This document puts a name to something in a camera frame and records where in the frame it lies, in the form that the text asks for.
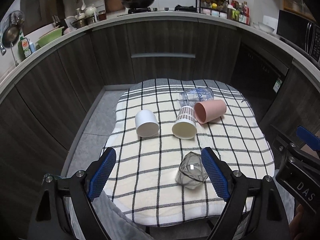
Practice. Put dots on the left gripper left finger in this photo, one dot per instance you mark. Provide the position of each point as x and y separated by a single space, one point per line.
50 218

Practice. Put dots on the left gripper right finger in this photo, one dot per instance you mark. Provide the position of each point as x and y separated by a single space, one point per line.
253 209

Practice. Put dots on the clear glass with blue logo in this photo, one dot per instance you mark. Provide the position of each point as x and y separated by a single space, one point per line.
191 172

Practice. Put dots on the white cup with dotted pattern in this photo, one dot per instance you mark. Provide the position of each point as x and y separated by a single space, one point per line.
185 124

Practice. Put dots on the pink plastic cup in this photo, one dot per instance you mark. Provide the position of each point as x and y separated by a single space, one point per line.
206 111

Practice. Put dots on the white plain cup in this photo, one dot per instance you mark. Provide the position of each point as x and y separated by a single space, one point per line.
146 123

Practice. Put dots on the grey cloth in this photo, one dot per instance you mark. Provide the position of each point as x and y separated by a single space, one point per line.
115 223

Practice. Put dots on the white black checkered cloth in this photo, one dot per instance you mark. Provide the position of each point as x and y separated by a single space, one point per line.
142 183

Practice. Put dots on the clear glass with blue print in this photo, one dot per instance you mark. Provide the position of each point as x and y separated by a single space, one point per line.
192 96

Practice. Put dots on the black microwave oven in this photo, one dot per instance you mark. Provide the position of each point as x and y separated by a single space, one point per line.
301 32

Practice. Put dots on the glass bowl on counter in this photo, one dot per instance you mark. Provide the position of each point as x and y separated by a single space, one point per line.
265 28

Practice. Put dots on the green dish soap bottle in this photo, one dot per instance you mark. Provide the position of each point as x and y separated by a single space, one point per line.
24 48

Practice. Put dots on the green plastic basin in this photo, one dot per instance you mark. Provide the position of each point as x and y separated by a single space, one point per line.
50 36

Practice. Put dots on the hanging steel pan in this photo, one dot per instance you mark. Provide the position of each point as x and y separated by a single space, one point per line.
11 28

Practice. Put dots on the gas stove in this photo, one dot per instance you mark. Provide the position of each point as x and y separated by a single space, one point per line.
176 8

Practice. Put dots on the white teapot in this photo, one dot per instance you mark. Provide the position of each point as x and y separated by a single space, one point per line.
90 11

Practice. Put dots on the silver cabinet handle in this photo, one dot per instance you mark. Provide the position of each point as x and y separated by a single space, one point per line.
179 55

